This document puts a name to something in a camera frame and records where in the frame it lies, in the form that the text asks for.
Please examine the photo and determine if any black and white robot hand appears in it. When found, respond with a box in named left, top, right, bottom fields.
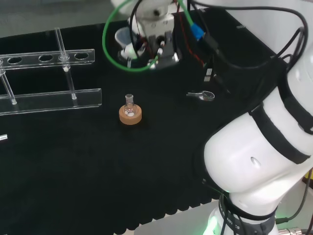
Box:
left=118, top=14, right=183, bottom=71

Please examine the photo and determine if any translucent plastic funnel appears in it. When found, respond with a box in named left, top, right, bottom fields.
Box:
left=114, top=27, right=134, bottom=50

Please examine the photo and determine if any clear round-bottom flask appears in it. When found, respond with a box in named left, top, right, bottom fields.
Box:
left=123, top=94, right=136, bottom=117

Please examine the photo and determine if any clear funnel stand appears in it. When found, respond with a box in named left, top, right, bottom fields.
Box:
left=0, top=27, right=103, bottom=116

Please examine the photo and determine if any black bench cloth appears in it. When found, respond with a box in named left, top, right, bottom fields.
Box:
left=0, top=7, right=294, bottom=235

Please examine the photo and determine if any blue cable connector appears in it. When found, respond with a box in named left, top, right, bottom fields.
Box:
left=190, top=23, right=205, bottom=40

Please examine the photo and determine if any green cable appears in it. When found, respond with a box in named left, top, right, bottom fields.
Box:
left=102, top=0, right=194, bottom=73

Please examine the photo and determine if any cork ring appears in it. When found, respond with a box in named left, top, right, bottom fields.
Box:
left=119, top=104, right=143, bottom=126

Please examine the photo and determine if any black cable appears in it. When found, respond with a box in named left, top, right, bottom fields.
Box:
left=189, top=0, right=309, bottom=70

